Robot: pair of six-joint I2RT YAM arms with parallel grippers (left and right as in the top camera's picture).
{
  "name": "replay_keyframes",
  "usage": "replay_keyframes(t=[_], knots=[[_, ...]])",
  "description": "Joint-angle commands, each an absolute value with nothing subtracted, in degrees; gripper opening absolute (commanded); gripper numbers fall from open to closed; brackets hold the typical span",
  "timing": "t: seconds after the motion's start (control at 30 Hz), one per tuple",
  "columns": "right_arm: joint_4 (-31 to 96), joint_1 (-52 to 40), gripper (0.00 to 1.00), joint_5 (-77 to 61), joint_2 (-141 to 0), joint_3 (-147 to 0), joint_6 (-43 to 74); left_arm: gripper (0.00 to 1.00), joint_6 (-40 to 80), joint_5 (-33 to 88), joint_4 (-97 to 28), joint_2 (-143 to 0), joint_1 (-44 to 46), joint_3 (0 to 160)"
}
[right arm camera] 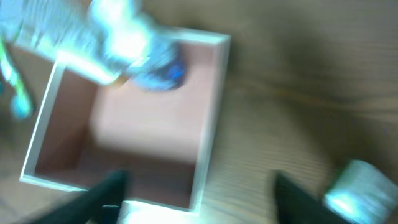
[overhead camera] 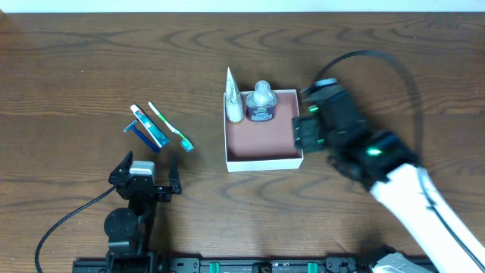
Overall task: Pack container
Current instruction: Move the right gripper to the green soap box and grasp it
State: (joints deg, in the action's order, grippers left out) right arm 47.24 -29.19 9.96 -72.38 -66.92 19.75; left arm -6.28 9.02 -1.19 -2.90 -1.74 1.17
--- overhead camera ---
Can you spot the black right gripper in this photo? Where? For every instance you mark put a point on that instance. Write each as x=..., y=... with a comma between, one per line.
x=307, y=133

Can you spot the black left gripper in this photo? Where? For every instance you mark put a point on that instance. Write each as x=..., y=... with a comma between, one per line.
x=161, y=191

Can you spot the small toothpaste tube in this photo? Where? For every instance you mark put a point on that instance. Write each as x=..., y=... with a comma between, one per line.
x=154, y=131

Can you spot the clear blue sanitizer bottle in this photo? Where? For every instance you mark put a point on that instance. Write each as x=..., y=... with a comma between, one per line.
x=261, y=104

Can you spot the white floral lotion tube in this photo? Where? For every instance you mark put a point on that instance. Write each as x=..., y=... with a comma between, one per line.
x=233, y=100

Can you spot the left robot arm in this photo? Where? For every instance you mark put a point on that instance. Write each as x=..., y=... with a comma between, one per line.
x=129, y=228

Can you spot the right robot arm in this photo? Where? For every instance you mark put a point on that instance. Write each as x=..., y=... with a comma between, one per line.
x=390, y=172

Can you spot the green white toothbrush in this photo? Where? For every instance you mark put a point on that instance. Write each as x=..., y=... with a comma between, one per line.
x=185, y=141

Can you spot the blue disposable razor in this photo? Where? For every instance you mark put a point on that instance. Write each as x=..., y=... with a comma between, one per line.
x=142, y=136

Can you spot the white cardboard box pink inside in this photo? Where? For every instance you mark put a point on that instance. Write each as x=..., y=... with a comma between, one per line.
x=264, y=146

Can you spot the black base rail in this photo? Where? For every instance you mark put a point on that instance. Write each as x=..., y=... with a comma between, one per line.
x=336, y=264

